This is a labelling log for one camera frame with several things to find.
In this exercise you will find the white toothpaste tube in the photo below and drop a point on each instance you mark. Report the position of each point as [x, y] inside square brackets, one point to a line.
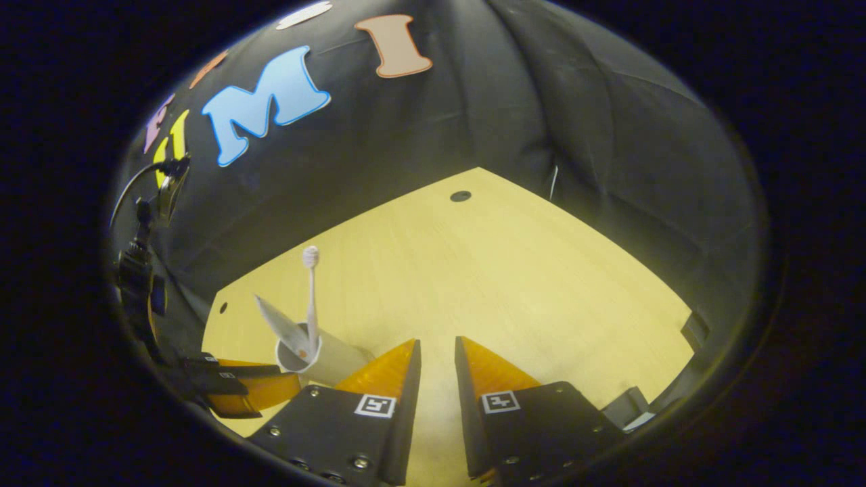
[281, 321]

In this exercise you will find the white cup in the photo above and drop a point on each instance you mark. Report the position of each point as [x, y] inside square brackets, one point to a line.
[338, 362]

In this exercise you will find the black backdrop cloth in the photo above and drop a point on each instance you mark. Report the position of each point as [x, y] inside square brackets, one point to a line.
[473, 101]

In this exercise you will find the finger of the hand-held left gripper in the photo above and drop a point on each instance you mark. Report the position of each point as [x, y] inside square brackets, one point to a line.
[264, 396]
[250, 370]

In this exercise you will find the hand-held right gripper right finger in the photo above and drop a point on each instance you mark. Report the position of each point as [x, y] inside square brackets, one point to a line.
[467, 419]

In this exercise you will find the white toothbrush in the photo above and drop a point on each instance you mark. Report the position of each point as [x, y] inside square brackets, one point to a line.
[311, 297]

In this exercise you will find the dark block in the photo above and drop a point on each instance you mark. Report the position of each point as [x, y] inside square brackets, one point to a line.
[622, 406]
[695, 330]

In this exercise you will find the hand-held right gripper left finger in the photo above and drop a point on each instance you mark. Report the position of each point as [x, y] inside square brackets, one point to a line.
[406, 433]

